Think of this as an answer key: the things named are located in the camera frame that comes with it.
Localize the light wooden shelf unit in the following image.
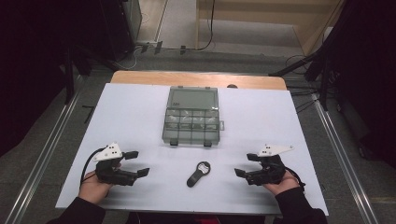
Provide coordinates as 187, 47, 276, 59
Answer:
194, 0, 347, 58

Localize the red object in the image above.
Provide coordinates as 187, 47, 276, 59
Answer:
193, 216, 216, 224

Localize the wooden table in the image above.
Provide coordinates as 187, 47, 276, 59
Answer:
109, 69, 288, 91

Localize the person's left hand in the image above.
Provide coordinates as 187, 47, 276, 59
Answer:
78, 162, 123, 205

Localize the person's right hand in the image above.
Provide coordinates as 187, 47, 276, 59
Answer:
262, 169, 301, 197

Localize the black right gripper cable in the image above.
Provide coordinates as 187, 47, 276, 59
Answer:
284, 166, 307, 189

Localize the black hanging cable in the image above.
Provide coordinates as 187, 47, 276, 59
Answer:
195, 0, 217, 52

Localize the black metal stand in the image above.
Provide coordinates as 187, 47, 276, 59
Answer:
268, 0, 358, 111

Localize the white board sheet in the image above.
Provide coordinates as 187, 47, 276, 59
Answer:
54, 82, 330, 217

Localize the dark cabinet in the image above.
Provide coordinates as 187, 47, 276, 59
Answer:
101, 0, 143, 63

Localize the white floor cable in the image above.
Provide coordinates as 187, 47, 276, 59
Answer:
115, 46, 148, 71

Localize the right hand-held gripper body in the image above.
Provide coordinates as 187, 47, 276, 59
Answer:
244, 143, 295, 187

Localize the aluminium floor rail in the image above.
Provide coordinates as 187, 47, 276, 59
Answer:
3, 91, 82, 224
310, 92, 380, 224

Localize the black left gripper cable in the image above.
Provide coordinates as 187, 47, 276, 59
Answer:
79, 147, 106, 189

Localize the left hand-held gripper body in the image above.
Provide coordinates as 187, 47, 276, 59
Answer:
92, 142, 138, 187

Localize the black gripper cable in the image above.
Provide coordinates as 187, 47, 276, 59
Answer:
284, 166, 307, 189
79, 147, 106, 189

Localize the grey translucent compartment box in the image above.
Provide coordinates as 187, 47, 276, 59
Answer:
161, 85, 226, 148

